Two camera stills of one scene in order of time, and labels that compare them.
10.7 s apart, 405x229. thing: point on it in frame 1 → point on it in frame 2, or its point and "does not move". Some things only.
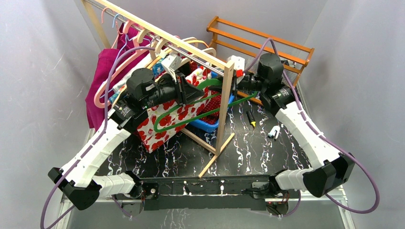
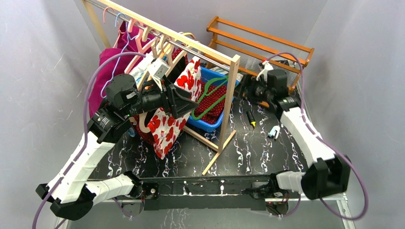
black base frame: (206, 193) does not move
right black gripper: (234, 87) → (250, 82)
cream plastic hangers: (184, 48) → (189, 36)
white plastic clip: (272, 130) does not move
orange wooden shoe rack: (229, 39) does not move
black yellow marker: (251, 118) does not move
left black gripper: (183, 89) → (172, 101)
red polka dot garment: (193, 66) → (136, 127)
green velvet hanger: (204, 82) → (210, 85)
